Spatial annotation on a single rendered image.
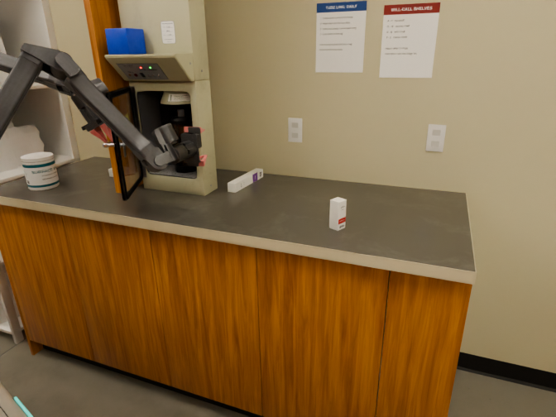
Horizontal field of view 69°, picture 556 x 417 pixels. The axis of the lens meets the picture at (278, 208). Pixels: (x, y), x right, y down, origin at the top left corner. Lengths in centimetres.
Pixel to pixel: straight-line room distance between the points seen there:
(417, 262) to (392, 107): 83
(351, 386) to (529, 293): 96
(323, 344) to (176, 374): 75
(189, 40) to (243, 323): 108
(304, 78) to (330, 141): 31
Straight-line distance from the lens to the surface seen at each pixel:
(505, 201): 194
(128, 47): 169
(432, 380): 151
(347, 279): 133
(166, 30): 171
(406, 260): 124
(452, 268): 124
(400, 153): 188
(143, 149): 133
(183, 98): 174
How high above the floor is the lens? 151
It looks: 21 degrees down
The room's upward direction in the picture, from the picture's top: 1 degrees counter-clockwise
